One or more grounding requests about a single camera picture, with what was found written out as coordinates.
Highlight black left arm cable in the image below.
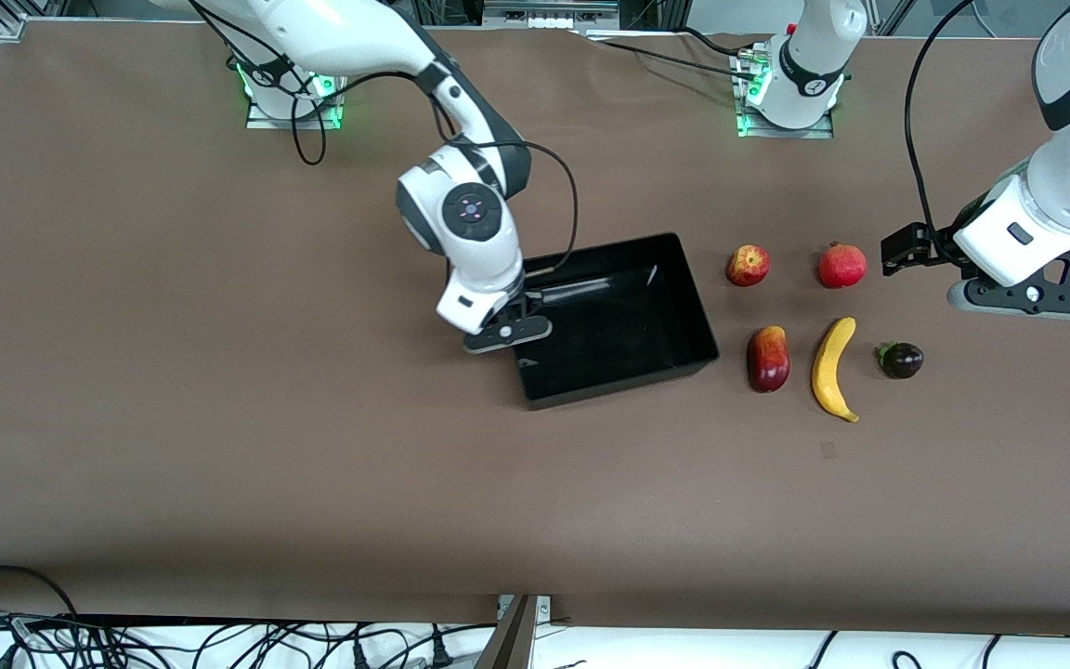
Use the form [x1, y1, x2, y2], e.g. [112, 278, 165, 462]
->
[904, 0, 977, 233]

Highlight red yellow mango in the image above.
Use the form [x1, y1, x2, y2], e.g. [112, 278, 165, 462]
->
[747, 325, 791, 394]

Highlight black table cable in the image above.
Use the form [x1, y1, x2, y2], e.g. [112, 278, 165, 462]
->
[674, 26, 770, 59]
[591, 37, 751, 81]

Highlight red pomegranate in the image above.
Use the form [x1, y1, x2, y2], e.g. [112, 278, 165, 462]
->
[817, 242, 868, 290]

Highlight black looped floor cable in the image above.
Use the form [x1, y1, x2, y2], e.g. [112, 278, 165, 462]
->
[0, 565, 81, 620]

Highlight black plastic box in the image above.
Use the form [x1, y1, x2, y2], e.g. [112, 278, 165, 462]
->
[507, 232, 720, 411]

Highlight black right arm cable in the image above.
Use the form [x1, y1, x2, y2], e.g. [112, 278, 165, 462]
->
[442, 139, 581, 275]
[187, 0, 424, 166]

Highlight silver frame rail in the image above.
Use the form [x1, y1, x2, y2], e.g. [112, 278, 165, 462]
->
[484, 0, 620, 29]

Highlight yellow banana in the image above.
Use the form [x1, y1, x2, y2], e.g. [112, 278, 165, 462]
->
[811, 317, 861, 424]

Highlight metal base plate green lights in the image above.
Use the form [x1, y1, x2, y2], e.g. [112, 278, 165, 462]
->
[735, 42, 835, 140]
[245, 65, 343, 131]

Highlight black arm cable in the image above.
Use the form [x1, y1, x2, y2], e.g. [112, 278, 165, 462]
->
[904, 0, 977, 233]
[442, 139, 581, 275]
[187, 0, 424, 166]

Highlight dark purple eggplant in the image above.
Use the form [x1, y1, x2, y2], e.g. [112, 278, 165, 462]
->
[876, 341, 925, 380]

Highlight silver metal bracket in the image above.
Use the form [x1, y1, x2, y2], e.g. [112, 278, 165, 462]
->
[496, 595, 553, 622]

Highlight dark metal bar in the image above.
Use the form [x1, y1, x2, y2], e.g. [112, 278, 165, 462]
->
[475, 595, 536, 669]

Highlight red yellow apple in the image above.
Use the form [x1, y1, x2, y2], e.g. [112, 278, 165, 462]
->
[725, 244, 772, 288]

